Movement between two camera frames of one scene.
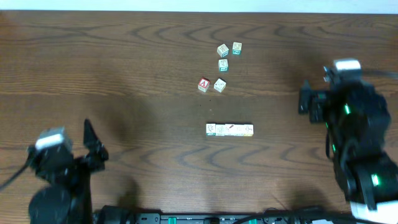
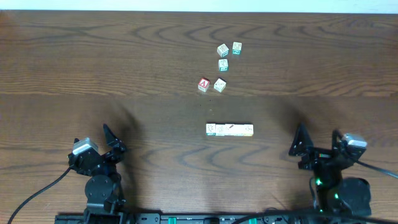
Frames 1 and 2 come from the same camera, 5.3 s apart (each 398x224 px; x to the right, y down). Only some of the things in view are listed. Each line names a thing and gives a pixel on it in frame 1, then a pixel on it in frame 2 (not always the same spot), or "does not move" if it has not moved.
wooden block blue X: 229,130 does not move
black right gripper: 316,98 -> 318,155
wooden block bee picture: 220,130 does not move
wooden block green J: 249,130 does not move
